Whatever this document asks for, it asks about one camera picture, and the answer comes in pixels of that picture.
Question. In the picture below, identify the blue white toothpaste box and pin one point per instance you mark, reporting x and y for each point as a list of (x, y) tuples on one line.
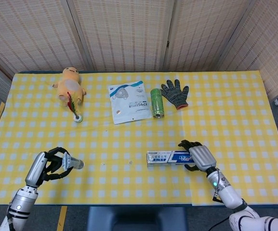
[(167, 158)]

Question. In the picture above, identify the green drink can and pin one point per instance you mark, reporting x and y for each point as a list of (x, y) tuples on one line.
[(157, 102)]

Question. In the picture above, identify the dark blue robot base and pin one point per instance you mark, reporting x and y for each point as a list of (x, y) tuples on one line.
[(136, 219)]

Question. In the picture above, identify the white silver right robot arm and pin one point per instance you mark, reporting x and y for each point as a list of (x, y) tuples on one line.
[(228, 195)]

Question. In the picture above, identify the yellow plush duck toy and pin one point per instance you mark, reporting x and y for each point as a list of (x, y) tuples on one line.
[(70, 85)]

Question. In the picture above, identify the grey knitted work glove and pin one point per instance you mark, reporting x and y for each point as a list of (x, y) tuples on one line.
[(176, 95)]

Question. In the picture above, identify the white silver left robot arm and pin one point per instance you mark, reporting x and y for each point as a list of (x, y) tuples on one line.
[(20, 204)]

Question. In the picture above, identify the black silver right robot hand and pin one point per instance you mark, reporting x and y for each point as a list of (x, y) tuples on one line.
[(202, 156)]

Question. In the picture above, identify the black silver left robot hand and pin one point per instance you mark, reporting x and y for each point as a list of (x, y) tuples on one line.
[(35, 168)]

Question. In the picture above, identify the white face mask package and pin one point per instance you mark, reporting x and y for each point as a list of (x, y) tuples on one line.
[(130, 106)]

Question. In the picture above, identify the yellow white checkered tablecloth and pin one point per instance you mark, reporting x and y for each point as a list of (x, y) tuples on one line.
[(138, 187)]

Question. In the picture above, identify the blue white toothpaste tube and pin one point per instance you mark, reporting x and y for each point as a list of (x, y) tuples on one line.
[(75, 163)]

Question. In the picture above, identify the red green feather shuttlecock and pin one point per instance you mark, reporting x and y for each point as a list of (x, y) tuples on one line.
[(72, 106)]

